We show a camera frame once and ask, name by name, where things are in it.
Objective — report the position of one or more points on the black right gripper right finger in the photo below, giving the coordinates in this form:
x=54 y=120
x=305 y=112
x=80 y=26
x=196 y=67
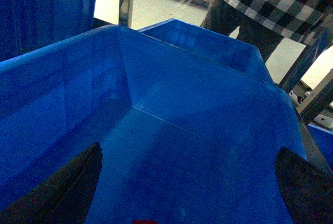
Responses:
x=305 y=189

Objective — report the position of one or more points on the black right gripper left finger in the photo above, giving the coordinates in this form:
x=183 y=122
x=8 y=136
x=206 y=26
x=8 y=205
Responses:
x=64 y=197

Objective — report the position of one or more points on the red toy block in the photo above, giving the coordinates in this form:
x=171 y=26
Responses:
x=145 y=222

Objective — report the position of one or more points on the steel shelf rack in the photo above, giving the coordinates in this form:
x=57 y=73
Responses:
x=314 y=155

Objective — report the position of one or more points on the blue crate on shelf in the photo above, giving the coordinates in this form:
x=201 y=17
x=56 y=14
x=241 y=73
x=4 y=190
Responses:
x=27 y=25
x=184 y=140

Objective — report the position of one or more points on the left blue crate on shelf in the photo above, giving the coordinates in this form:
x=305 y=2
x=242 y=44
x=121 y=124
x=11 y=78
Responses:
x=27 y=25

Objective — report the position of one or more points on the person in checkered shirt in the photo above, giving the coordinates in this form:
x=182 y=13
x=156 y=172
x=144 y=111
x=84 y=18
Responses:
x=265 y=23

